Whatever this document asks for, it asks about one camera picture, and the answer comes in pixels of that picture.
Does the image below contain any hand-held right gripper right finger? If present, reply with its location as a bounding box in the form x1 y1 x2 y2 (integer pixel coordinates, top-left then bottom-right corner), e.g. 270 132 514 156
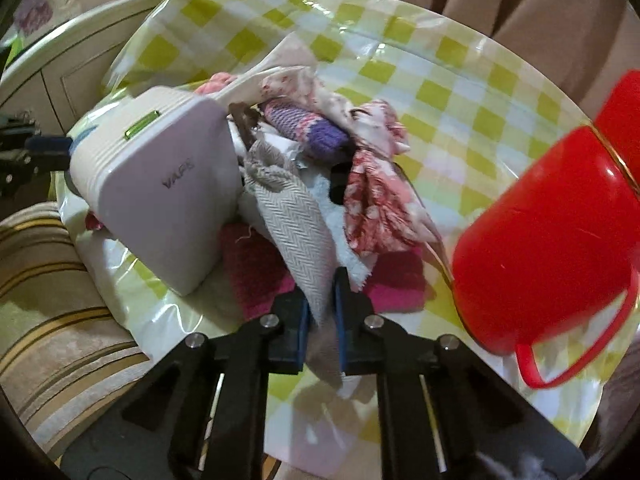
332 266 586 480

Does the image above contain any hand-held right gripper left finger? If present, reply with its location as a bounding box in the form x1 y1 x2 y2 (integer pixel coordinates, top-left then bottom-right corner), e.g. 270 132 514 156
65 291 313 480

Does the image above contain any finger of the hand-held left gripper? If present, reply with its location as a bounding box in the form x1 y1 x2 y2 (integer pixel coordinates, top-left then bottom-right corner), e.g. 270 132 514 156
0 114 72 191

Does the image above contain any grey herringbone cloth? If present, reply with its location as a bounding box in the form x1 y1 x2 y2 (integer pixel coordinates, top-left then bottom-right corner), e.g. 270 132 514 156
243 139 346 388

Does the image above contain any white cabinet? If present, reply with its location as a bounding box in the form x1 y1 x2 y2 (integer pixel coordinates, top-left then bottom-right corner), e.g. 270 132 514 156
0 0 201 136

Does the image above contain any white fluffy cloth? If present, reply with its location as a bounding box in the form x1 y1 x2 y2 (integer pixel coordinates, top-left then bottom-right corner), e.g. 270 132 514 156
300 160 373 291

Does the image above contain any red floral cloth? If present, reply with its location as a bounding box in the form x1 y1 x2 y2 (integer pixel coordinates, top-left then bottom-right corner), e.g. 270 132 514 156
342 146 443 261

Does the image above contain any white ribbed appliance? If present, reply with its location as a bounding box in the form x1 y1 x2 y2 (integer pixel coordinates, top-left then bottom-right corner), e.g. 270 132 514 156
69 86 243 297

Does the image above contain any black cloth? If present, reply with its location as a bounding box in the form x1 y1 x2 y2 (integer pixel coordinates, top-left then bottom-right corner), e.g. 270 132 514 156
327 160 353 206

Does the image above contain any white lace cloth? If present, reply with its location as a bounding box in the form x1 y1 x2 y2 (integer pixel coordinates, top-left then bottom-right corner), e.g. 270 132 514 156
12 0 86 36

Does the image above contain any striped cushion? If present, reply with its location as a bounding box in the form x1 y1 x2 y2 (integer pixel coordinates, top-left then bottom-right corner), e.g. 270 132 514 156
0 202 166 461

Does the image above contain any purple knitted sock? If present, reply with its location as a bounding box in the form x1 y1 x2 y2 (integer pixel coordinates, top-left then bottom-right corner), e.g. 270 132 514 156
262 100 351 161

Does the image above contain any dark brown cloth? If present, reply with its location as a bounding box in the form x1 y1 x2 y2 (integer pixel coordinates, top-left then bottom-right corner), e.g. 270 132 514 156
227 101 263 148

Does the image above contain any pink floral cloth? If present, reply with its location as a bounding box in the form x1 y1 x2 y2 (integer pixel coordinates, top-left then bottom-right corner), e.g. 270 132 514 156
350 100 412 157

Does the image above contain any red thermos jug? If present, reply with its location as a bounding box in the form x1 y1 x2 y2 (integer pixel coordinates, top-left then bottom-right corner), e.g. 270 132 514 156
451 69 640 390

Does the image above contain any pale floral cloth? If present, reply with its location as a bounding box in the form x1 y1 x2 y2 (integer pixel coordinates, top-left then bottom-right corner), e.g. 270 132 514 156
220 35 361 133

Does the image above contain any green checked plastic tablecloth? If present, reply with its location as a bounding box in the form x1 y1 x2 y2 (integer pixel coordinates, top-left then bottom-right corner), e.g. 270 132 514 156
57 0 626 453

